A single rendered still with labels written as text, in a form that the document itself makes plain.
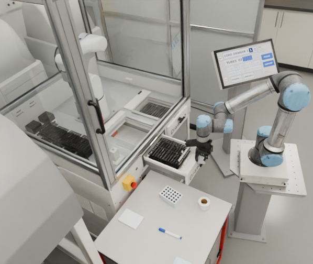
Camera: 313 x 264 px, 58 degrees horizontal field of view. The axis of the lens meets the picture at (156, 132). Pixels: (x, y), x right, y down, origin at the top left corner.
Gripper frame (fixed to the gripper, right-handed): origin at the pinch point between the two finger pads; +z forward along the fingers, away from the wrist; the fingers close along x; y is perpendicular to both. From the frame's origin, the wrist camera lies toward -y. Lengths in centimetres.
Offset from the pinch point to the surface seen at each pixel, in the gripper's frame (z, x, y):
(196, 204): 14.4, -20.6, 7.9
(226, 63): -20, 87, -18
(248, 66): -15, 98, -2
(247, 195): 38, 18, 30
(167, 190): 11.1, -21.9, -10.7
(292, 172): 15, 31, 52
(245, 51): -25, 103, -9
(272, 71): -9, 109, 14
